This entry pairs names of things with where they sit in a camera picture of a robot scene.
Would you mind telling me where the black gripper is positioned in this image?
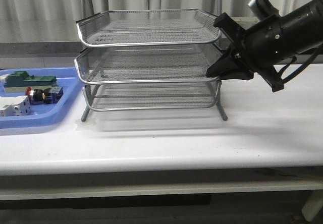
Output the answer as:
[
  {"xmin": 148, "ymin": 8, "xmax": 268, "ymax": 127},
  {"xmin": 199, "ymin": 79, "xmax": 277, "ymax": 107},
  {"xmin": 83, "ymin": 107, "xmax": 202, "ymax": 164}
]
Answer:
[{"xmin": 205, "ymin": 13, "xmax": 284, "ymax": 92}]

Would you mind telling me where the red emergency stop button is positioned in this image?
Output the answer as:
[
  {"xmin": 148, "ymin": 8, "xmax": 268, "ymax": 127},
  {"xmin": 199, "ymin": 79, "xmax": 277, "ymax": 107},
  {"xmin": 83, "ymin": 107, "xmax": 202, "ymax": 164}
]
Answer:
[{"xmin": 25, "ymin": 86, "xmax": 64, "ymax": 104}]

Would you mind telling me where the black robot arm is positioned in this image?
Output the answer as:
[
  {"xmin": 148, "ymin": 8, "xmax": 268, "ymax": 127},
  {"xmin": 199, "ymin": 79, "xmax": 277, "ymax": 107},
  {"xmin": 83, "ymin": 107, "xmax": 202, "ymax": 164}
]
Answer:
[{"xmin": 206, "ymin": 0, "xmax": 322, "ymax": 92}]

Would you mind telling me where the clear tape patch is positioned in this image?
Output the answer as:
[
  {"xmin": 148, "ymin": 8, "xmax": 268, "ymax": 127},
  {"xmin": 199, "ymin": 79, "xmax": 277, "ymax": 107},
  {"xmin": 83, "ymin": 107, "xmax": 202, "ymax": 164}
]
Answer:
[{"xmin": 75, "ymin": 119, "xmax": 96, "ymax": 131}]

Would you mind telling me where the white table leg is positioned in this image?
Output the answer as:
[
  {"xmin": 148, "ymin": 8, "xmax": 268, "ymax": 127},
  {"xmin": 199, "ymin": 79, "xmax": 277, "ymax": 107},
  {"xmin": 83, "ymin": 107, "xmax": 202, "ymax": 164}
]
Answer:
[{"xmin": 301, "ymin": 190, "xmax": 323, "ymax": 222}]

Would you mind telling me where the blue plastic tray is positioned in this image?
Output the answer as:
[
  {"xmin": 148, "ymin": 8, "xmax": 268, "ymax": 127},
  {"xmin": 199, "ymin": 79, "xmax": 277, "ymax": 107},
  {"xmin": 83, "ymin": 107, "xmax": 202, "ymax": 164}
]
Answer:
[{"xmin": 1, "ymin": 67, "xmax": 82, "ymax": 129}]

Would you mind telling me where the dark grey counter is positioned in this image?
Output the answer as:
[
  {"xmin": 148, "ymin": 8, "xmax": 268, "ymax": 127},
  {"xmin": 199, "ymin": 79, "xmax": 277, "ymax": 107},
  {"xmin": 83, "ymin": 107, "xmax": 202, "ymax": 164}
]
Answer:
[{"xmin": 0, "ymin": 16, "xmax": 323, "ymax": 70}]

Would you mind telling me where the green electrical module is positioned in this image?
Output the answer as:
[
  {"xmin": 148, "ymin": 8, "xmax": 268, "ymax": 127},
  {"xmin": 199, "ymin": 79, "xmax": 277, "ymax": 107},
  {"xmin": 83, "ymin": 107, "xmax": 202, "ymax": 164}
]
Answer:
[{"xmin": 4, "ymin": 71, "xmax": 57, "ymax": 93}]

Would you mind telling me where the white circuit breaker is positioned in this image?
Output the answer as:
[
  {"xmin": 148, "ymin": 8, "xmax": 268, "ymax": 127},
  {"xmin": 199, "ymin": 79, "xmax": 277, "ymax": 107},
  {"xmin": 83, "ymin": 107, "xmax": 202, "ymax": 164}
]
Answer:
[{"xmin": 1, "ymin": 95, "xmax": 31, "ymax": 117}]

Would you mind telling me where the black cable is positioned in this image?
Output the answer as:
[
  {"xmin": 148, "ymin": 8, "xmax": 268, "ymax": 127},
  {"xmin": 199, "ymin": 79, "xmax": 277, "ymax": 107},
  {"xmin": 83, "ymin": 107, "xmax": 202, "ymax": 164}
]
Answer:
[{"xmin": 255, "ymin": 0, "xmax": 323, "ymax": 84}]

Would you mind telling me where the silver metal rack frame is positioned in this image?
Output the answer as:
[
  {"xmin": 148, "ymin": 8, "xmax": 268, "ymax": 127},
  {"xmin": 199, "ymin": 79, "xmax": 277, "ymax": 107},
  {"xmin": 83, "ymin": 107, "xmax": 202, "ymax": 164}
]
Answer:
[{"xmin": 81, "ymin": 0, "xmax": 228, "ymax": 122}]

